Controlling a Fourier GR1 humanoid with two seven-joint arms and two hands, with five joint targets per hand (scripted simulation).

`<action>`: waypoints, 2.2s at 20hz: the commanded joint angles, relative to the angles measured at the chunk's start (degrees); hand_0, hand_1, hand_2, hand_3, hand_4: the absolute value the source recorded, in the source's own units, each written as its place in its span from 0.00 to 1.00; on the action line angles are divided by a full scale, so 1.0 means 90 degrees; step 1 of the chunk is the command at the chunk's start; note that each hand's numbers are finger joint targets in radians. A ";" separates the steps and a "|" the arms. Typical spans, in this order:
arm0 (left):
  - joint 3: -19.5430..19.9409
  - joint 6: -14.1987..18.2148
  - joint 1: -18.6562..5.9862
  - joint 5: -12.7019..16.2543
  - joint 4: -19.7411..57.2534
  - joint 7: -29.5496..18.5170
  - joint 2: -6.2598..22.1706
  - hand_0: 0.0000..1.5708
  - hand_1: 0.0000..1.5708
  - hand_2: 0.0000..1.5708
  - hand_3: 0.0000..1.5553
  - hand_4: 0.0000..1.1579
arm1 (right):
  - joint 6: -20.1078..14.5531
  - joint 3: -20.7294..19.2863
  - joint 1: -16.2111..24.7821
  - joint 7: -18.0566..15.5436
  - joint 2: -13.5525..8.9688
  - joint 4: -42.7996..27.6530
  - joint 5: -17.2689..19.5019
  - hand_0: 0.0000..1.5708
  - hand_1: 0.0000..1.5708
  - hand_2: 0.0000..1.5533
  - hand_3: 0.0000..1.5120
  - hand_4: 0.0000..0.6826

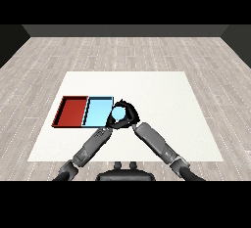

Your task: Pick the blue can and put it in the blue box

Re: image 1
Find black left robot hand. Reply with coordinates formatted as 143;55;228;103
104;113;132;131

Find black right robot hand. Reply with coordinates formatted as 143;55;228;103
112;99;141;126

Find small blue can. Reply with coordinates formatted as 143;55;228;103
111;106;126;122

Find light blue shallow open box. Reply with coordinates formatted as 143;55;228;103
80;95;115;129

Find red shallow open box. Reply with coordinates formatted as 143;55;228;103
51;95;90;129

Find dark grey robot body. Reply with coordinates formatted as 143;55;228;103
95;161;157;182

